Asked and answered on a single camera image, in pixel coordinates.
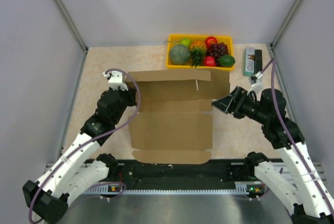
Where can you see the green netted melon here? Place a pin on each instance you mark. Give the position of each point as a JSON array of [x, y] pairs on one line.
[[179, 55]]

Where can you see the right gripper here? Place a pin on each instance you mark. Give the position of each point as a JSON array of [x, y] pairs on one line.
[[233, 104]]

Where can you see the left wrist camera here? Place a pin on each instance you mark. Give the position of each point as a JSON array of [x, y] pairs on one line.
[[115, 80]]

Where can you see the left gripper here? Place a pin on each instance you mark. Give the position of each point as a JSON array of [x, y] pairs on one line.
[[131, 93]]

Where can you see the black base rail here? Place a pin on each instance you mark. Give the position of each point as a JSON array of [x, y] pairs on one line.
[[108, 176]]

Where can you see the white and black carton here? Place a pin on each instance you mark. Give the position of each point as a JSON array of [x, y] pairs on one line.
[[252, 61]]

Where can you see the aluminium frame post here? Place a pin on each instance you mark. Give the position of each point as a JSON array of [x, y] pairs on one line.
[[284, 26], [70, 24]]

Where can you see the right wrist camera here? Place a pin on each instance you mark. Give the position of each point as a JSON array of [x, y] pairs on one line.
[[256, 83]]

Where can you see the dark green lime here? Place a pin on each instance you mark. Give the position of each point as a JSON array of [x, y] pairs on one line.
[[226, 61]]

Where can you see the dark purple grape bunch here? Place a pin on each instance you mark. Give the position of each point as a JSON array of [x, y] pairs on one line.
[[218, 50]]

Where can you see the brown cardboard box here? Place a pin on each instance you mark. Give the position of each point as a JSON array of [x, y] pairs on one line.
[[174, 124]]

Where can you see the red apple at front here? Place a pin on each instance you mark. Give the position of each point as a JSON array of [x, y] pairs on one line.
[[209, 61]]

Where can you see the light green apple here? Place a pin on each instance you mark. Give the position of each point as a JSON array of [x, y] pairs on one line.
[[186, 42]]

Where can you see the red apple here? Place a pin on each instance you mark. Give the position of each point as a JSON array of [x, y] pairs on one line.
[[209, 41], [209, 61]]

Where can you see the orange pineapple with leaves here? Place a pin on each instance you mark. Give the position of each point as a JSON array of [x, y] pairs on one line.
[[198, 50]]

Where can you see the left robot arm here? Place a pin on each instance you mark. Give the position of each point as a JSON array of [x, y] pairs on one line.
[[78, 151]]

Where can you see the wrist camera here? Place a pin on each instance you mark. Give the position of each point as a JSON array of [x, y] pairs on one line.
[[256, 83], [115, 80]]

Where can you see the left aluminium frame post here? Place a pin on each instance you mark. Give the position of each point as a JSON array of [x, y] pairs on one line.
[[70, 24]]

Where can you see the red apple at back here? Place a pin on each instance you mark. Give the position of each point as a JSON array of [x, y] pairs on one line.
[[209, 41]]

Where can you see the right aluminium frame post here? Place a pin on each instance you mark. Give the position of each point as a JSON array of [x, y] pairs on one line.
[[284, 26]]

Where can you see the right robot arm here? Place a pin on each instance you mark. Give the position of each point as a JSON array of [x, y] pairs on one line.
[[306, 199]]

